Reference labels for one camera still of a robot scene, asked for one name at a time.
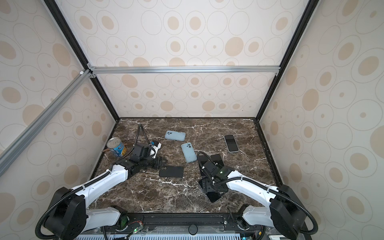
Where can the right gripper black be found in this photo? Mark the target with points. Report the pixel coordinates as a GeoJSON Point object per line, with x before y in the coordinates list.
{"type": "Point", "coordinates": [204, 183]}

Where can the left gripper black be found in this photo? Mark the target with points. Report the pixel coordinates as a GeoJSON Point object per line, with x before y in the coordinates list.
{"type": "Point", "coordinates": [159, 161]}

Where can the black phone case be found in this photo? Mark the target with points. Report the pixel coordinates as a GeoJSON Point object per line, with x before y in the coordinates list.
{"type": "Point", "coordinates": [171, 172]}

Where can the black phone front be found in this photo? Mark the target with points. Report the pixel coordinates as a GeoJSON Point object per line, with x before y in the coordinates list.
{"type": "Point", "coordinates": [213, 196]}

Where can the light blue case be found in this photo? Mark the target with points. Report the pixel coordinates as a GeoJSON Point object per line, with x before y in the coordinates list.
{"type": "Point", "coordinates": [189, 152]}
{"type": "Point", "coordinates": [231, 143]}
{"type": "Point", "coordinates": [176, 136]}

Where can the black phone purple edge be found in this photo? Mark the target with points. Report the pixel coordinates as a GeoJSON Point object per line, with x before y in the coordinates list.
{"type": "Point", "coordinates": [231, 143]}

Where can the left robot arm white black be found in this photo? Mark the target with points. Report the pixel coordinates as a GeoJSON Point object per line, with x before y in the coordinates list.
{"type": "Point", "coordinates": [68, 214]}

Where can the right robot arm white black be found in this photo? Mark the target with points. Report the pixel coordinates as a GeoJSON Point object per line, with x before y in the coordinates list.
{"type": "Point", "coordinates": [281, 209]}

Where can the blue tin can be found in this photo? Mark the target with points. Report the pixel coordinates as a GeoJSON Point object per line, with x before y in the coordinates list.
{"type": "Point", "coordinates": [116, 146]}

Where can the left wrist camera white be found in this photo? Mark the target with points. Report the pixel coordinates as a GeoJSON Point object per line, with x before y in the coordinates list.
{"type": "Point", "coordinates": [154, 148]}

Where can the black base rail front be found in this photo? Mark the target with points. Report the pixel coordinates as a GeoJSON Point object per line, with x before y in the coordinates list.
{"type": "Point", "coordinates": [192, 225]}

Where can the horizontal aluminium rail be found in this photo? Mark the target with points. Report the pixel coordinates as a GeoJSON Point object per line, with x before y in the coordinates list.
{"type": "Point", "coordinates": [187, 70]}

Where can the left diagonal aluminium rail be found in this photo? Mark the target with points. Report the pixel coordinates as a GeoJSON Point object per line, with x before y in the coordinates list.
{"type": "Point", "coordinates": [25, 138]}

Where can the left black frame post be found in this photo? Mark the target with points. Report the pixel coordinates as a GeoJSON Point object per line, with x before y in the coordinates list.
{"type": "Point", "coordinates": [60, 20]}

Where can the black frame post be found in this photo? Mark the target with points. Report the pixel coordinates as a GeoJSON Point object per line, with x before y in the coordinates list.
{"type": "Point", "coordinates": [60, 20]}
{"type": "Point", "coordinates": [302, 25]}

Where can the right black frame post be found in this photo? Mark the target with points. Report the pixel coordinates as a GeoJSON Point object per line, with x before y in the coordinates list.
{"type": "Point", "coordinates": [302, 25]}

